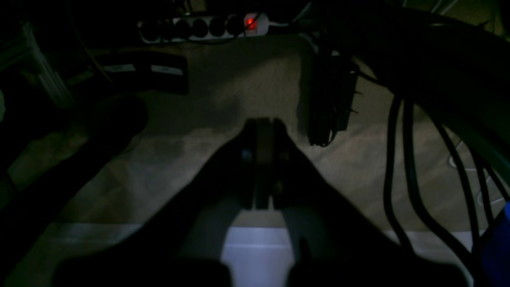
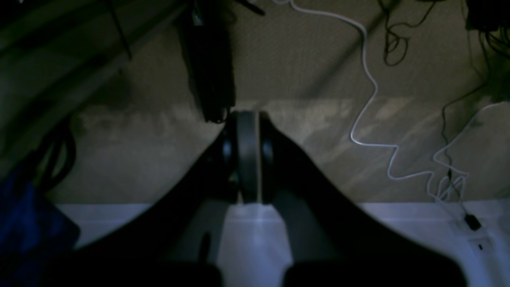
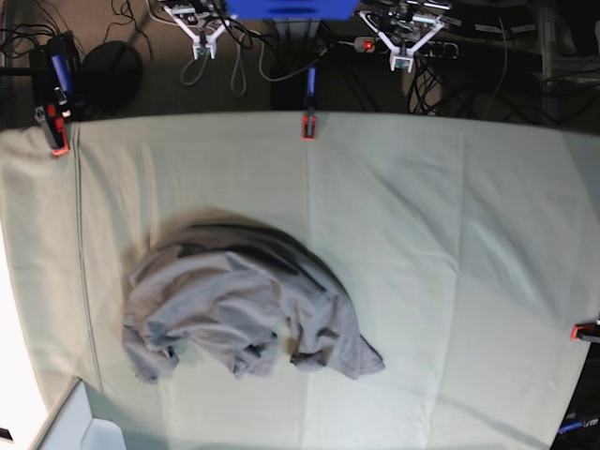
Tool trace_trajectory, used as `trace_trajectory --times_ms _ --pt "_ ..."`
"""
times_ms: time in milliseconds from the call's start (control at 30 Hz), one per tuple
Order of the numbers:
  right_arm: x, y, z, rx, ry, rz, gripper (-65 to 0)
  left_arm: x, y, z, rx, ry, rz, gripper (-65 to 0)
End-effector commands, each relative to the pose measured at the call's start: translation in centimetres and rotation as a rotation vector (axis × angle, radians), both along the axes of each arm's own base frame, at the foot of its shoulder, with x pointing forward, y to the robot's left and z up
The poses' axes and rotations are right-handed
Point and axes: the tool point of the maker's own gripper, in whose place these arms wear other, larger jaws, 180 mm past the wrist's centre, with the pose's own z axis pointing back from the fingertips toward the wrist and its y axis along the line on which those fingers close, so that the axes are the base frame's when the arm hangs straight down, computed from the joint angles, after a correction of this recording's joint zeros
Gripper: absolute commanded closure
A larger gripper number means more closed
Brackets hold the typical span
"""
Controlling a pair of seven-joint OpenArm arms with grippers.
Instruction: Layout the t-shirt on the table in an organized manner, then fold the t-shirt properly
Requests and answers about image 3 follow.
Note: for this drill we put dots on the red clamp at left corner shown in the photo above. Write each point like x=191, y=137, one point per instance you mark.
x=52, y=85

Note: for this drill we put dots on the blue box at top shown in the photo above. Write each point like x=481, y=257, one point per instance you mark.
x=292, y=9

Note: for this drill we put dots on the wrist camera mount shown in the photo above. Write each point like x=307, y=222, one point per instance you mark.
x=204, y=22
x=404, y=27

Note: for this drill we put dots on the white bin at bottom left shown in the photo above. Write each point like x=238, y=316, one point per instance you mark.
x=71, y=424

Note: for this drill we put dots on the red clamp at top centre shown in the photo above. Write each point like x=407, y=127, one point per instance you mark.
x=309, y=117

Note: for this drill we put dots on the grey t-shirt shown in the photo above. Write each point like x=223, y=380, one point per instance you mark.
x=228, y=288

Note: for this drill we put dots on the light green table cloth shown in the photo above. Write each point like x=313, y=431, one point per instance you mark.
x=470, y=250

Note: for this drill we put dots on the black round bag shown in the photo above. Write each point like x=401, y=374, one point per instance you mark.
x=109, y=78

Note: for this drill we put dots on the red clamp at right edge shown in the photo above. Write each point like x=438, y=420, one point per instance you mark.
x=588, y=331

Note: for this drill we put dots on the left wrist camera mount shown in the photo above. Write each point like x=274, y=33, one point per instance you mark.
x=404, y=27

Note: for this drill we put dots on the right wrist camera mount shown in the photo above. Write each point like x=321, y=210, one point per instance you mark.
x=204, y=22

